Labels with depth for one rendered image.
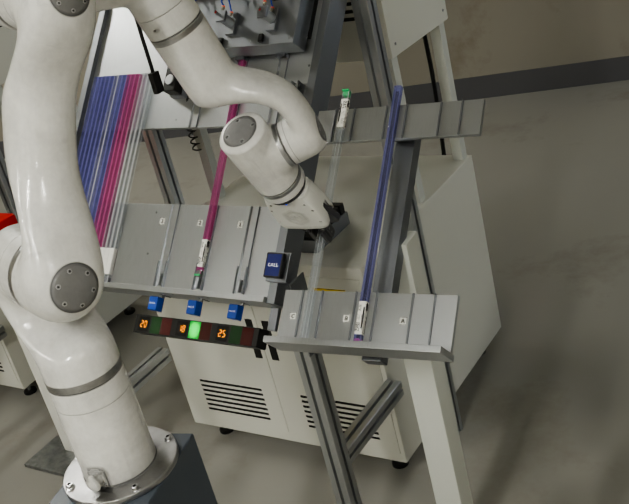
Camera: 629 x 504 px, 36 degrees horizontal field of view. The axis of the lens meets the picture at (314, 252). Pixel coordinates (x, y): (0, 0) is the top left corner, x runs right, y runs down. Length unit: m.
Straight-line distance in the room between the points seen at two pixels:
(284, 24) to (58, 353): 0.91
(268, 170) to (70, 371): 0.45
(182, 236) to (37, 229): 0.79
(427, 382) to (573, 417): 0.77
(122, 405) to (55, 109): 0.46
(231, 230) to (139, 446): 0.63
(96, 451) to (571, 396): 1.53
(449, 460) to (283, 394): 0.64
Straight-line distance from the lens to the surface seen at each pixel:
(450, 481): 2.09
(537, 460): 2.50
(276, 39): 2.04
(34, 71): 1.34
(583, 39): 4.99
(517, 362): 2.86
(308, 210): 1.66
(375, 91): 2.18
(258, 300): 1.90
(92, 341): 1.45
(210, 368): 2.65
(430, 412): 1.98
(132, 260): 2.18
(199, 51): 1.47
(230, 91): 1.50
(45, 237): 1.35
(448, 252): 2.56
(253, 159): 1.54
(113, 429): 1.50
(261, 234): 1.97
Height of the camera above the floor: 1.58
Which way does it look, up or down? 25 degrees down
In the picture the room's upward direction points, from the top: 15 degrees counter-clockwise
